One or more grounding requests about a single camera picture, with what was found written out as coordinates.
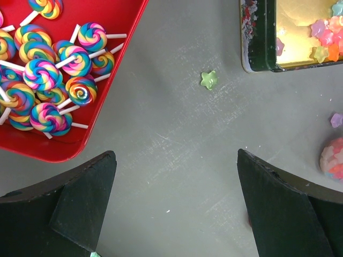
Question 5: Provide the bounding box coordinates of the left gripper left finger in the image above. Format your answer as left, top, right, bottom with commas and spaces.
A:
1, 150, 117, 256

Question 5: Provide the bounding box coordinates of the green star candy on table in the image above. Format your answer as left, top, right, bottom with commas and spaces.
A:
200, 71, 218, 91

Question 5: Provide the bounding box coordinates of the green white cloth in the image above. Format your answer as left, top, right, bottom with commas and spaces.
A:
90, 252, 101, 257

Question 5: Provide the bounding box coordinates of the golden tin with star candies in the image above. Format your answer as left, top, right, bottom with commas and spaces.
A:
241, 1, 342, 73

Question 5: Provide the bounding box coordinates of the clear plastic jar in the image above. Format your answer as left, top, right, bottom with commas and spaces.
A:
319, 137, 342, 183

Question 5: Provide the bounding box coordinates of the red tin with lollipops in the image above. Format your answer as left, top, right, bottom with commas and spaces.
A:
1, 1, 148, 163

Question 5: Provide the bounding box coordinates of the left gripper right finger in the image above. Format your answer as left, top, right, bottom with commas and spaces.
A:
237, 149, 342, 256

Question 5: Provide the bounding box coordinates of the purple star candy on table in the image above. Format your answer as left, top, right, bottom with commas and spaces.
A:
330, 113, 343, 129

